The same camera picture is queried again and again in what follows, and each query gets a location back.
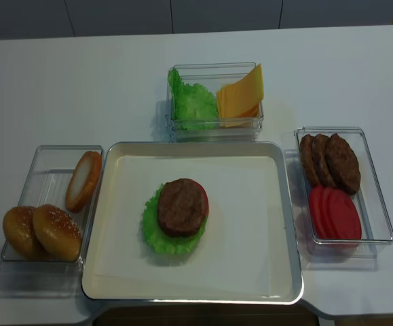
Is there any green lettuce leaf in box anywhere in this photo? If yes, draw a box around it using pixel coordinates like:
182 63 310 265
168 68 219 131

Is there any left red tomato slice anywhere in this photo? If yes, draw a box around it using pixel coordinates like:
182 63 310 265
309 185 326 239

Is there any bun bottom half standing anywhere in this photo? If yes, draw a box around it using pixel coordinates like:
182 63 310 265
65 151 102 213

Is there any right brown patty in box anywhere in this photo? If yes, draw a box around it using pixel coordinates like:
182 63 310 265
324 133 361 196

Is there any stack of yellow cheese slices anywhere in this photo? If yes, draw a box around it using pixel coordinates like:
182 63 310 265
217 84 264 119

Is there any middle red tomato slice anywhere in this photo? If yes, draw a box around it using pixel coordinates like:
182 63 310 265
320 187 335 239

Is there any left brown patty in box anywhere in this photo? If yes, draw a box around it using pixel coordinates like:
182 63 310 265
300 134 321 187

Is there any right sesame bun top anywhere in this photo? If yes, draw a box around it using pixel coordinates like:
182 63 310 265
33 204 81 261

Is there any green lettuce leaf on tray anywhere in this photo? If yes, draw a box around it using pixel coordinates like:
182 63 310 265
141 183 209 256

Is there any right red tomato slice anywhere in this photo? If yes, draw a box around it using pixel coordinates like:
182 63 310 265
327 189 362 240

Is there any middle brown patty in box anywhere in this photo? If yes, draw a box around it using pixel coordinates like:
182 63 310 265
312 134 336 187

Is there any clear box with patties tomatoes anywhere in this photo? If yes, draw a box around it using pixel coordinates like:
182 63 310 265
291 127 393 259

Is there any white parchment paper sheet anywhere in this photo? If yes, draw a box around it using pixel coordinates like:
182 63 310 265
94 156 282 294

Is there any brown patty in box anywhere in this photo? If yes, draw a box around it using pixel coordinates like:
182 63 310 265
324 133 361 196
300 134 321 187
312 134 336 187

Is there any silver metal baking tray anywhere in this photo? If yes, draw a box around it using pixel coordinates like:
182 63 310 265
81 143 303 305

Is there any clear box with buns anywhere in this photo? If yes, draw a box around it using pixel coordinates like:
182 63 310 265
0 145 105 272

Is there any sesame bun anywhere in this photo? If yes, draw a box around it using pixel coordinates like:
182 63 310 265
33 204 81 261
3 206 48 261

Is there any red tomato slice under patty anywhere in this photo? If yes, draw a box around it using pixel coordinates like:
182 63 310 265
193 181 209 217

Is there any clear box with lettuce cheese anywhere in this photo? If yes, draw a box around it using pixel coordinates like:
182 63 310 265
165 62 264 142

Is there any left sesame bun top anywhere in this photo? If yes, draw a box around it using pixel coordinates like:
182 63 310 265
3 206 48 261

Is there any brown patty on tray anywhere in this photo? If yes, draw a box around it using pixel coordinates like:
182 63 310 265
157 178 206 237

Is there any yellow cheese slice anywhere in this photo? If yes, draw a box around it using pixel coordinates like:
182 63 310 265
217 64 264 118

